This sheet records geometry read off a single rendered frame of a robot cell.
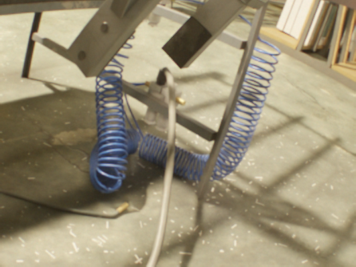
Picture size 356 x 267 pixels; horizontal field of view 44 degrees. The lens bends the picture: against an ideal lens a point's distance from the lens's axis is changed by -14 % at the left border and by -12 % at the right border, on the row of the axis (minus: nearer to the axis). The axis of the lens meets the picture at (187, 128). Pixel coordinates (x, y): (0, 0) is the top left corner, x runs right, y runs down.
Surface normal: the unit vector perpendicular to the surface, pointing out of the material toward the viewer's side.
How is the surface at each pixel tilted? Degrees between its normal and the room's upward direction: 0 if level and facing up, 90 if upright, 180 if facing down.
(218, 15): 83
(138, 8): 83
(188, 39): 83
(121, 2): 111
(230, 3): 83
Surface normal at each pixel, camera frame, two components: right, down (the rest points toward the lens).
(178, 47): -0.42, 0.14
